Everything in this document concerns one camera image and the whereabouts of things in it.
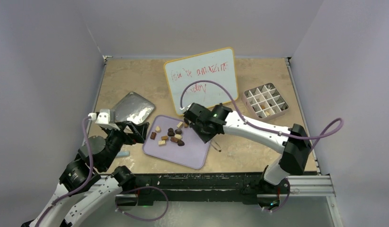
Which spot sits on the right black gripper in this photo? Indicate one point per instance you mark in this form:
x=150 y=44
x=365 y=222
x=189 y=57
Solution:
x=206 y=137

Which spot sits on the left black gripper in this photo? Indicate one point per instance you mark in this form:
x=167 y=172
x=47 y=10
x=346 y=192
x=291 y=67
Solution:
x=138 y=133

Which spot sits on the metal tweezers black tips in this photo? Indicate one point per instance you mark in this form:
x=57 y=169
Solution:
x=215 y=146

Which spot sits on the lilac plastic tray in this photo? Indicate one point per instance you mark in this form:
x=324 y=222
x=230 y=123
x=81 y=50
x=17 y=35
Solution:
x=192 y=154

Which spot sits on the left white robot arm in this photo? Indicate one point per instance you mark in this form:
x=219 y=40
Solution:
x=67 y=205

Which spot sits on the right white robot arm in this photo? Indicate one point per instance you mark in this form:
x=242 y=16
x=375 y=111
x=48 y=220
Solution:
x=289 y=142

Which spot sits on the silver metal box lid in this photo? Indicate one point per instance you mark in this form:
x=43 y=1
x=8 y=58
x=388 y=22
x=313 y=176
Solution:
x=133 y=107

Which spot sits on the light blue marker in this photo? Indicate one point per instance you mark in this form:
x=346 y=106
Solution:
x=123 y=154

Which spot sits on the yellow framed whiteboard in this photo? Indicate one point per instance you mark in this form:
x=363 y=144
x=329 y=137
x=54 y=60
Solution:
x=188 y=79

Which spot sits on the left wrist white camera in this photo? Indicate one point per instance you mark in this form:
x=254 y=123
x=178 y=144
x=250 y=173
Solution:
x=105 y=118

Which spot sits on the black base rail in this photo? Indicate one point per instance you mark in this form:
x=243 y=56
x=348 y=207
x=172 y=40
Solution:
x=247 y=188

